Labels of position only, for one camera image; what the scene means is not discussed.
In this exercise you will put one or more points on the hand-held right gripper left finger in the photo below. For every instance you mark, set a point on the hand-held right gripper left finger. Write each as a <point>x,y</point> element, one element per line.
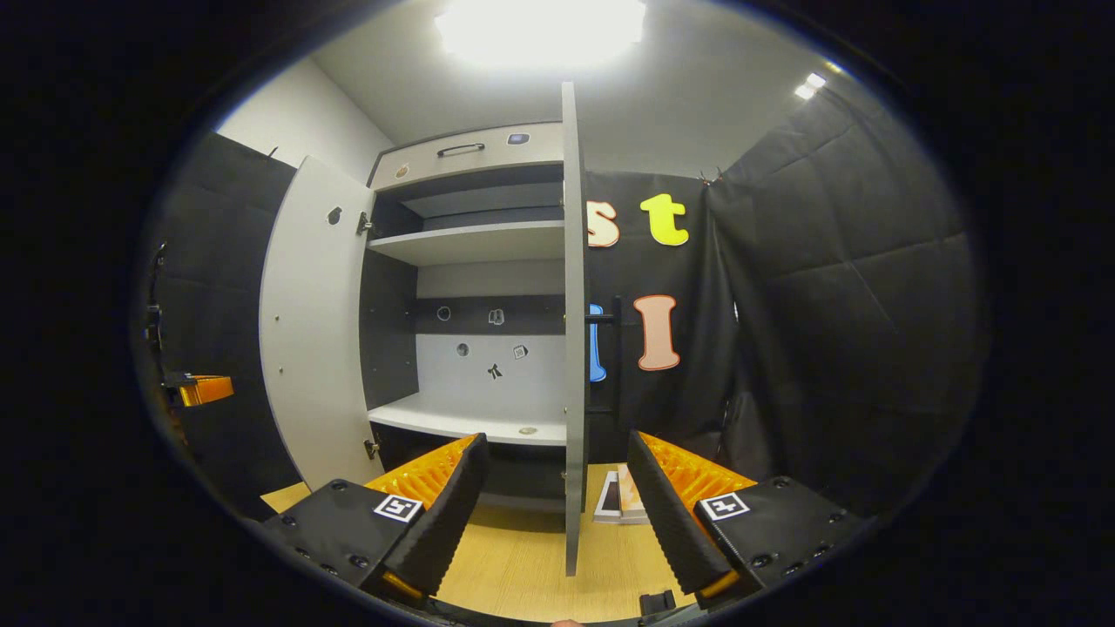
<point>449,522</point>

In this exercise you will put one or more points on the beige book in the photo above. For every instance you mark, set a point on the beige book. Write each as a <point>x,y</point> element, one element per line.
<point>633,501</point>

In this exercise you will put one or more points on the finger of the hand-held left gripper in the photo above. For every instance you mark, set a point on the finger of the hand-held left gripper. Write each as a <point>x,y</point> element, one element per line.
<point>209,390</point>

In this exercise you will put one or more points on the small ceiling light panel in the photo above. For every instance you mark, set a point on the small ceiling light panel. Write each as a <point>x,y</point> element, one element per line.
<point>810,85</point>

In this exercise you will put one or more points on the large ceiling light panel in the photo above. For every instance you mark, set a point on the large ceiling light panel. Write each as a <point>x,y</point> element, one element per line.
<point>540,30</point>

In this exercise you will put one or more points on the black backdrop cloth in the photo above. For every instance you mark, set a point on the black backdrop cloth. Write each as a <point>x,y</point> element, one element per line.
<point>827,348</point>

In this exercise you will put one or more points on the grey double-door shoe cabinet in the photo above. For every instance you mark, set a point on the grey double-door shoe cabinet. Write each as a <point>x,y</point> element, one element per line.
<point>488,366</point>

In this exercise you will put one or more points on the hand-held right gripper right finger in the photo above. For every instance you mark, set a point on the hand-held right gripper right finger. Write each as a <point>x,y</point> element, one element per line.
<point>671,522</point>

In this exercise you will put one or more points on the grey shoe cabinet door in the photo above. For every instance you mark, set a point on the grey shoe cabinet door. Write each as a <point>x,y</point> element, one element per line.
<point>572,261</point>
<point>314,331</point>

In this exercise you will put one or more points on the white book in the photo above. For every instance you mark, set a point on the white book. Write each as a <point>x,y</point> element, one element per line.
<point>605,505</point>

